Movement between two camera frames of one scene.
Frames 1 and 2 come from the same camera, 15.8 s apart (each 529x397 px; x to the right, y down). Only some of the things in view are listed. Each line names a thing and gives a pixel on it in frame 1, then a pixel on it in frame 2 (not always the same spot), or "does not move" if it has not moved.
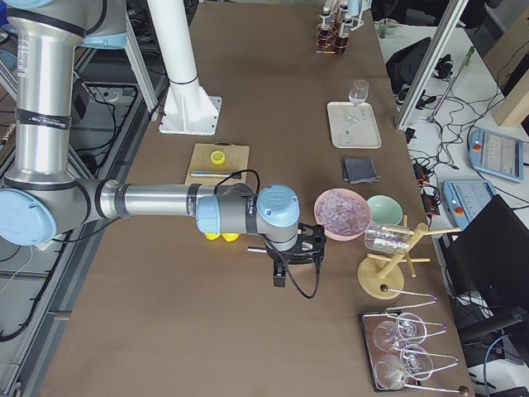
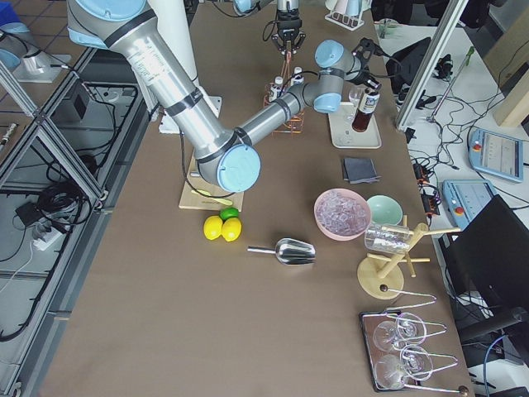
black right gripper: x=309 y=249 to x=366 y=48
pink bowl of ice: x=344 y=214 does not move
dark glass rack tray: x=390 y=351 does not move
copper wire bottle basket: x=331 y=31 to x=294 y=124
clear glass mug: x=387 y=239 does not move
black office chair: x=487 y=273 does not move
